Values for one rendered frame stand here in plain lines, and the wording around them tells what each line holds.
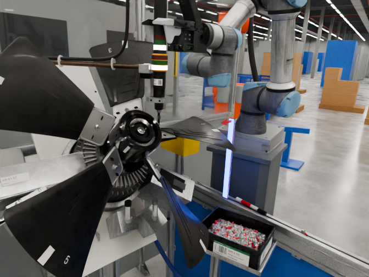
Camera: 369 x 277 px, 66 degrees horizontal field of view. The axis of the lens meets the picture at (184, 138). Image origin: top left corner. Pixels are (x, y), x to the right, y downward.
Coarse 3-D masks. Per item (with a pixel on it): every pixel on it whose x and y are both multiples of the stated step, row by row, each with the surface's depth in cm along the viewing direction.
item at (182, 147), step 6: (180, 138) 124; (186, 138) 123; (162, 144) 134; (168, 144) 131; (174, 144) 127; (180, 144) 124; (186, 144) 124; (192, 144) 126; (198, 144) 129; (168, 150) 131; (174, 150) 128; (180, 150) 125; (186, 150) 125; (192, 150) 127; (198, 150) 130
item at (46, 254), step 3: (48, 249) 54; (51, 249) 54; (45, 252) 53; (48, 252) 54; (51, 252) 54; (42, 255) 52; (45, 255) 53; (48, 255) 53; (39, 258) 52; (42, 258) 52; (45, 258) 53; (48, 258) 53; (39, 261) 52; (42, 261) 52; (45, 261) 53; (42, 264) 52
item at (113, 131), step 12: (120, 120) 70; (132, 120) 72; (144, 120) 74; (120, 132) 69; (132, 132) 70; (144, 132) 73; (156, 132) 75; (108, 144) 77; (120, 144) 70; (132, 144) 68; (144, 144) 72; (156, 144) 73; (120, 156) 73; (132, 156) 72; (144, 156) 73; (132, 168) 78
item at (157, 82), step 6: (156, 72) 77; (162, 72) 77; (156, 78) 77; (162, 78) 77; (156, 84) 78; (162, 84) 78; (156, 90) 78; (162, 90) 78; (156, 96) 79; (162, 96) 79; (156, 108) 80; (162, 108) 80
